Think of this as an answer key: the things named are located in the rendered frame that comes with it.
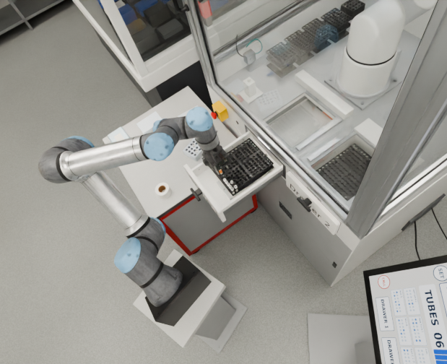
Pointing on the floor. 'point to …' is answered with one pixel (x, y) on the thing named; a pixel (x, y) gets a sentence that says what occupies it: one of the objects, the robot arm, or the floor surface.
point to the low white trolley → (180, 182)
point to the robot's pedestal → (201, 313)
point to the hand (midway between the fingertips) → (218, 166)
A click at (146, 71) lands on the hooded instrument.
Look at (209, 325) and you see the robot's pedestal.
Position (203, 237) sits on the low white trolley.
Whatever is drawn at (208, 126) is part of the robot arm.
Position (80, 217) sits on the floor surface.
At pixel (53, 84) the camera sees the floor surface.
